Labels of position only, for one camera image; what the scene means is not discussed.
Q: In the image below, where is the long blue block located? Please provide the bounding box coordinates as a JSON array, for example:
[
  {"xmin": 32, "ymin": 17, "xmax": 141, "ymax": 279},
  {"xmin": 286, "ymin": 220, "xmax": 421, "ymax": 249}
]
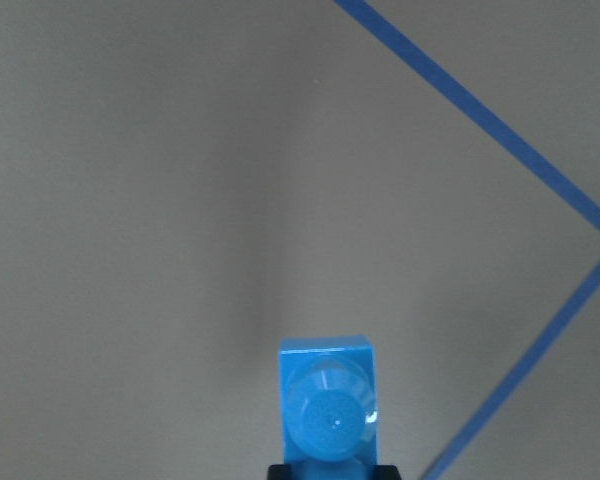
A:
[{"xmin": 278, "ymin": 335, "xmax": 379, "ymax": 479}]

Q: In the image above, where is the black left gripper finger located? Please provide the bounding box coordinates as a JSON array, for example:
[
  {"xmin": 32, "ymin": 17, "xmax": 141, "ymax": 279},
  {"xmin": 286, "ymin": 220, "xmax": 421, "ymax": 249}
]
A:
[{"xmin": 266, "ymin": 463, "xmax": 401, "ymax": 480}]

